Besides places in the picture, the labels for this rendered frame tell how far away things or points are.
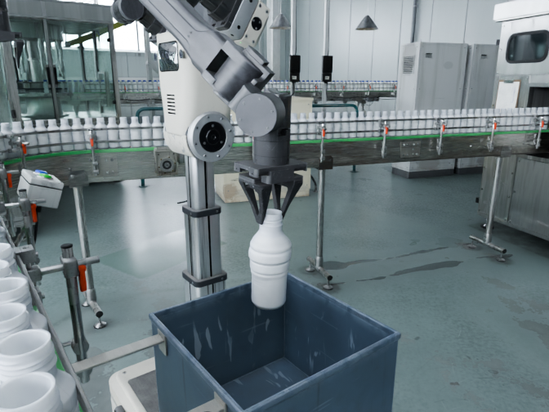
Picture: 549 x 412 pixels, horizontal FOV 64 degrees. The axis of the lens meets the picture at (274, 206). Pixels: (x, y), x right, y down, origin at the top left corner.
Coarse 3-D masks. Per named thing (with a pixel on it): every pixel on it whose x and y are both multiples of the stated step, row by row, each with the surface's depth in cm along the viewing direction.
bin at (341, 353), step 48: (240, 288) 89; (288, 288) 95; (192, 336) 85; (240, 336) 92; (288, 336) 98; (336, 336) 85; (384, 336) 75; (192, 384) 67; (240, 384) 92; (288, 384) 92; (336, 384) 65; (384, 384) 73
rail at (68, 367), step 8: (0, 216) 80; (0, 224) 79; (8, 240) 69; (16, 256) 62; (24, 272) 56; (32, 288) 52; (32, 296) 52; (40, 304) 48; (40, 312) 48; (48, 320) 45; (48, 328) 44; (56, 336) 42; (56, 344) 41; (64, 352) 40; (64, 360) 38; (64, 368) 39; (72, 368) 37; (72, 376) 36; (80, 384) 35; (80, 392) 34; (80, 400) 34; (88, 408) 33
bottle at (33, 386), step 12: (36, 372) 29; (12, 384) 28; (24, 384) 29; (36, 384) 29; (48, 384) 29; (0, 396) 27; (12, 396) 28; (24, 396) 29; (36, 396) 29; (48, 396) 27; (0, 408) 26; (12, 408) 28; (24, 408) 26; (36, 408) 26; (48, 408) 27; (60, 408) 28
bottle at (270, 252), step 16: (272, 224) 70; (256, 240) 71; (272, 240) 70; (288, 240) 72; (256, 256) 70; (272, 256) 70; (288, 256) 71; (256, 272) 72; (272, 272) 71; (256, 288) 73; (272, 288) 72; (256, 304) 73; (272, 304) 73
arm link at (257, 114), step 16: (256, 64) 64; (256, 80) 61; (240, 96) 57; (256, 96) 57; (272, 96) 59; (240, 112) 58; (256, 112) 58; (272, 112) 57; (240, 128) 59; (256, 128) 58; (272, 128) 58
